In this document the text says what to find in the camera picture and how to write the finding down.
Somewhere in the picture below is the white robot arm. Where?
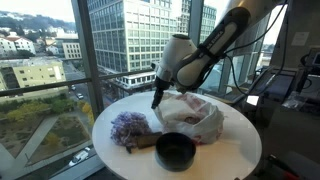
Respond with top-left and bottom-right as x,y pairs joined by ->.
151,0 -> 286,109

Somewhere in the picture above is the purple patterned clothing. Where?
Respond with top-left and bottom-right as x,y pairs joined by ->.
110,111 -> 152,147

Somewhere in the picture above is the grey desk with equipment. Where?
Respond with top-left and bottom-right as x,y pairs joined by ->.
259,46 -> 320,163

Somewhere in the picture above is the computer monitor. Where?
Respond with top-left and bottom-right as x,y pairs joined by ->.
251,69 -> 296,103

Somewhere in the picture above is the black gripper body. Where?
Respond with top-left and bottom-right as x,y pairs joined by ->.
151,77 -> 170,109

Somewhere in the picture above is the brown board eraser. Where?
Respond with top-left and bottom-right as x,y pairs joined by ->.
136,132 -> 162,149

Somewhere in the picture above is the white red plastic bag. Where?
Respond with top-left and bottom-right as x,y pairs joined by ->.
154,92 -> 224,145

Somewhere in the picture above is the black bowl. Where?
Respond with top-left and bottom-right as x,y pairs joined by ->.
155,132 -> 196,172

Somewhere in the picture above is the white round table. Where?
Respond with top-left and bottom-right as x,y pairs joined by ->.
92,91 -> 262,180

